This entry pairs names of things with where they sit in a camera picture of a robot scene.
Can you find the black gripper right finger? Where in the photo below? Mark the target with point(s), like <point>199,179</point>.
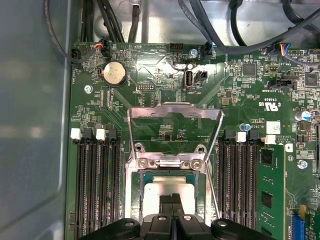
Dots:
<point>190,227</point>

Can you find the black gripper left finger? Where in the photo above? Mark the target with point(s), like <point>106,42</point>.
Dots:
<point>160,227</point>

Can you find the silver CPU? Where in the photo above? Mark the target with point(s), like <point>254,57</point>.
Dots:
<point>170,186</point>

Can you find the CPU socket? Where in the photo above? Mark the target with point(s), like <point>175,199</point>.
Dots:
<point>130,190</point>

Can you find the black RAM slot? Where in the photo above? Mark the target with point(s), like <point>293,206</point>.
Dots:
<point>236,187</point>
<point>80,187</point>
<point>92,187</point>
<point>115,187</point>
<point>250,187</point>
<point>103,187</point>
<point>223,187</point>

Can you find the blue expansion slot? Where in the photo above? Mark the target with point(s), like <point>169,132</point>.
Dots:
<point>300,227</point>

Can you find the green RAM stick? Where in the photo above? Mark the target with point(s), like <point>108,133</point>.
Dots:
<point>271,175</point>

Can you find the blue-topped capacitor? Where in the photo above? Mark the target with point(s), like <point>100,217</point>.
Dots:
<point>303,116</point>
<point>245,127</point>

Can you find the silver motherboard screw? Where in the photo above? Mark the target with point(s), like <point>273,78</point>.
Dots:
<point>88,88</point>
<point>193,53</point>
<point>303,164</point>

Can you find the white sticker label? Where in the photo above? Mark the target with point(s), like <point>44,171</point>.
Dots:
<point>273,127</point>

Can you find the green motherboard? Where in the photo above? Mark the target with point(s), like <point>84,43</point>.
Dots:
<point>120,100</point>

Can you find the internal USB port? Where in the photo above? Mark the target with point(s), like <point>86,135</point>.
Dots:
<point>188,78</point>

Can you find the silver coin battery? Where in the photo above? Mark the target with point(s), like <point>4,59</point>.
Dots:
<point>114,74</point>

